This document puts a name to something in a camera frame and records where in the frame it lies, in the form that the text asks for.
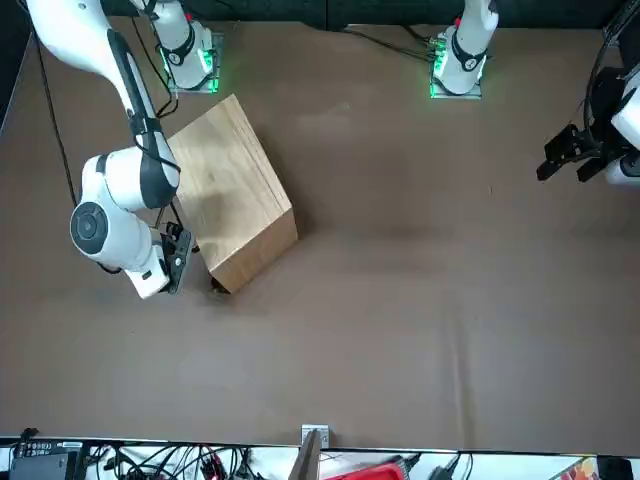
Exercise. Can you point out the black electronics box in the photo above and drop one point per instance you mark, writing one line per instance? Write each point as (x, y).
(40, 465)

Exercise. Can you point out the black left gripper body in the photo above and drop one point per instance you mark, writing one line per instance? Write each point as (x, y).
(606, 95)

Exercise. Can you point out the red plastic item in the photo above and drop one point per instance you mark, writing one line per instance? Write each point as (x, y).
(375, 472)

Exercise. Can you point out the orange printed packet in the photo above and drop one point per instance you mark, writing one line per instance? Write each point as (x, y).
(582, 470)

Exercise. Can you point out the silver post bracket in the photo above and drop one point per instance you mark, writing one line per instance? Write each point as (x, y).
(325, 435)

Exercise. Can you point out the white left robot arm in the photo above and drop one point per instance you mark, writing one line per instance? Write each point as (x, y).
(470, 45)

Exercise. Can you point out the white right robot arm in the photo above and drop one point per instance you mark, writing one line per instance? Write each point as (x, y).
(115, 190)

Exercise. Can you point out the upright post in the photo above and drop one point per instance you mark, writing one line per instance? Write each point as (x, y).
(307, 460)

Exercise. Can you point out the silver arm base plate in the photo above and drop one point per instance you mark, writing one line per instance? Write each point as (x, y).
(218, 60)
(474, 94)

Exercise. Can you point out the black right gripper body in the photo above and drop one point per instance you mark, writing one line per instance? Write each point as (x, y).
(177, 255)

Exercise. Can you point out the light wooden box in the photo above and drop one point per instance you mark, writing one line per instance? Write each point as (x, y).
(240, 200)

